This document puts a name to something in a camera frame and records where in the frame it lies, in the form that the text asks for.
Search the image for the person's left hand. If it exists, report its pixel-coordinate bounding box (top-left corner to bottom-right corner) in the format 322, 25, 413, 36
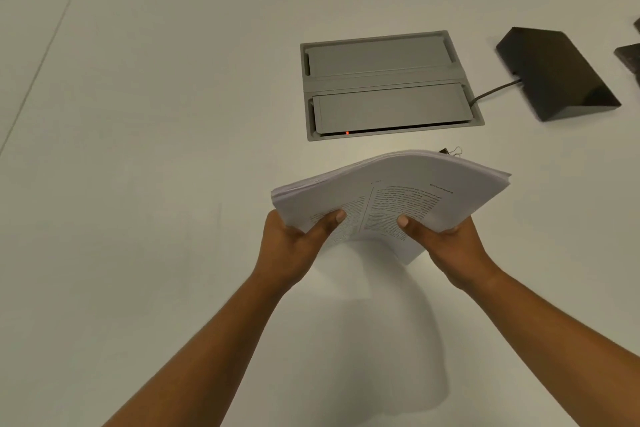
255, 207, 349, 292

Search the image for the person's right hand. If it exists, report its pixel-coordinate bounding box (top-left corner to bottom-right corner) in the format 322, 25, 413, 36
396, 213, 501, 292

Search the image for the person's left forearm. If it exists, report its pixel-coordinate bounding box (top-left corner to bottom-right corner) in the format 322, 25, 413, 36
102, 269, 283, 427

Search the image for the person's right forearm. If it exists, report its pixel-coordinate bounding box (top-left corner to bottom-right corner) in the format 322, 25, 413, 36
467, 265, 640, 427

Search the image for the black wedge-shaped device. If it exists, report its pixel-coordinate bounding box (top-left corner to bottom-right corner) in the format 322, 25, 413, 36
495, 27, 623, 123

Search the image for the white table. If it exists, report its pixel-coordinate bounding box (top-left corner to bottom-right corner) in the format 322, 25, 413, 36
0, 0, 640, 427

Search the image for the black flat device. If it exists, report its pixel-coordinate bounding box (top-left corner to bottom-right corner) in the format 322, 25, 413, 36
613, 16, 640, 90

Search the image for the grey cable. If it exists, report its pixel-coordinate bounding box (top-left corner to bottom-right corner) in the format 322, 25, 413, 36
467, 79, 523, 106

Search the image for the grey flip-lid cable box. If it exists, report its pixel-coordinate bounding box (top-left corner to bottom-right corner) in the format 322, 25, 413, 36
299, 29, 486, 143

